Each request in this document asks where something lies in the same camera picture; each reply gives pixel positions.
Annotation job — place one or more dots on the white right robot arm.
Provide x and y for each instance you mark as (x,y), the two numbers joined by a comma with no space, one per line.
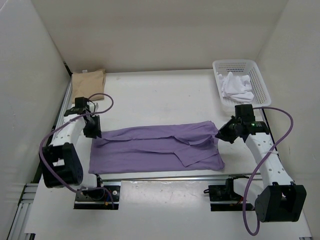
(280,199)

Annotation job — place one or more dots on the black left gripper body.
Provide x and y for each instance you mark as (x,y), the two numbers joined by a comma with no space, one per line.
(93,128)

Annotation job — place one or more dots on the beige t shirt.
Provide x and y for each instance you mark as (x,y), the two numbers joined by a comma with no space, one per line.
(86,84)

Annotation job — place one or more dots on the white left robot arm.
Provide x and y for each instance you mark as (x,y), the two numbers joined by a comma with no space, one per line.
(60,163)

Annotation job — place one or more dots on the aluminium table edge rail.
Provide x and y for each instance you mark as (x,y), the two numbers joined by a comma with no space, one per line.
(69,204)

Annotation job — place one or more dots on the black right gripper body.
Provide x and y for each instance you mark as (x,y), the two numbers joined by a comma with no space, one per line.
(228,131)

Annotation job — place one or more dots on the purple t shirt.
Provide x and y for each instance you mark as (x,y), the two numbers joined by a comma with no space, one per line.
(157,148)

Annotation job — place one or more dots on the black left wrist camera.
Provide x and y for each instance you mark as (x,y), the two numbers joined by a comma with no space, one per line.
(82,105)

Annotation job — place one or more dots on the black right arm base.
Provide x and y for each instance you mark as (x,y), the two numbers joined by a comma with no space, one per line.
(222,196)

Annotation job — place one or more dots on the white plastic basket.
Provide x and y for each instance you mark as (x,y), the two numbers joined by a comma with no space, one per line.
(241,67)

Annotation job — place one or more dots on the white crumpled cloth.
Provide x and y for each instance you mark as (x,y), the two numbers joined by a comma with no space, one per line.
(236,88)

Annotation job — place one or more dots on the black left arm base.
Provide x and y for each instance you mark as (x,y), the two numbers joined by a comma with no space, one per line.
(98,199)

